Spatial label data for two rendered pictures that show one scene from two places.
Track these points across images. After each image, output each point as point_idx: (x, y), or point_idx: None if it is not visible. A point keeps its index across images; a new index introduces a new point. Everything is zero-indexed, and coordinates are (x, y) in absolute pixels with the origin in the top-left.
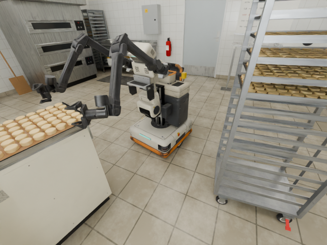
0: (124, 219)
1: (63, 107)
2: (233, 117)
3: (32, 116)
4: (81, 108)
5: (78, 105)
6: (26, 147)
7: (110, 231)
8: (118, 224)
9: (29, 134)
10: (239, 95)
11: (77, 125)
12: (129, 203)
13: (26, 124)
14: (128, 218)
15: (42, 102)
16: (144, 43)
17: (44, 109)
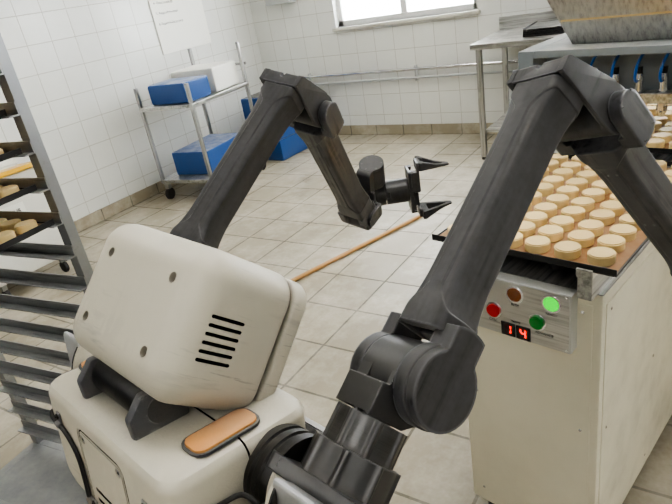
0: (425, 466)
1: (557, 243)
2: (84, 269)
3: (604, 212)
4: (406, 165)
5: (413, 161)
6: None
7: (451, 445)
8: (437, 457)
9: (544, 199)
10: (57, 225)
11: (434, 201)
12: (419, 499)
13: (581, 200)
14: (415, 467)
15: None
16: (146, 228)
17: (613, 231)
